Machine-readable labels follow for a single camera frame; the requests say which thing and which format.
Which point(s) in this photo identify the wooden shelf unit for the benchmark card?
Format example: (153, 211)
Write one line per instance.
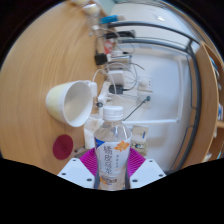
(213, 133)

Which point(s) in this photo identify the cream white cup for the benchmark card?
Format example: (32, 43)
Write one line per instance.
(60, 101)

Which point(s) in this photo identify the white power strip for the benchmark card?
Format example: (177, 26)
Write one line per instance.
(104, 93)

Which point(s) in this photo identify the grey metal desk frame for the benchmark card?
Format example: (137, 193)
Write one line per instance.
(197, 83)

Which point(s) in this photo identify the white charger block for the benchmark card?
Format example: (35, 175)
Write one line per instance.
(116, 78)

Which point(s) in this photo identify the white round ornament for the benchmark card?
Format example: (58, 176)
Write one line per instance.
(79, 2)
(90, 9)

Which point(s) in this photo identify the white wall socket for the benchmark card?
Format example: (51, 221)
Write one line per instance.
(145, 83)

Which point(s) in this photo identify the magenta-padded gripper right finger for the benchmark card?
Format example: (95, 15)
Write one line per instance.
(148, 172)

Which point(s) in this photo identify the flat round red coaster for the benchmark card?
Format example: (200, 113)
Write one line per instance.
(62, 147)

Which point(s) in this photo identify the small black block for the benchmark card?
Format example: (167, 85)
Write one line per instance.
(101, 59)

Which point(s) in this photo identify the clear plastic water bottle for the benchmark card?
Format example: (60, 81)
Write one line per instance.
(112, 153)

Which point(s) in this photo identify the tall black tool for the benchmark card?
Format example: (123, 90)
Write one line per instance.
(120, 34)

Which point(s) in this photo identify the small white charger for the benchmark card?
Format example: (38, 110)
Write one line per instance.
(93, 89)

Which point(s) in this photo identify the blue tube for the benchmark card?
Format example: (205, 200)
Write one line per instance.
(108, 19)

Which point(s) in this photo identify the black plug adapter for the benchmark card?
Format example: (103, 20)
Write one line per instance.
(116, 89)

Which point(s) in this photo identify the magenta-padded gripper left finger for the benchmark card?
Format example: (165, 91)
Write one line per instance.
(76, 172)

